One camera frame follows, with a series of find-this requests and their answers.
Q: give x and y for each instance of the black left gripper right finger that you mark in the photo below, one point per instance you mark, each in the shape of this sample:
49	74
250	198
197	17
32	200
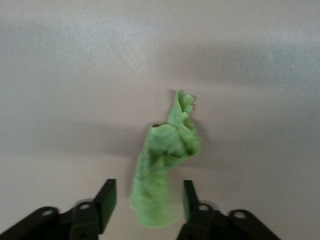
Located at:
212	225

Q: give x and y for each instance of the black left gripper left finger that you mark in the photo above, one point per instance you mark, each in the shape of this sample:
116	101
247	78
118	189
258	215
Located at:
82	220

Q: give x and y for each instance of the green lettuce leaf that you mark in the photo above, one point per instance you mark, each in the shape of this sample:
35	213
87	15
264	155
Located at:
162	160

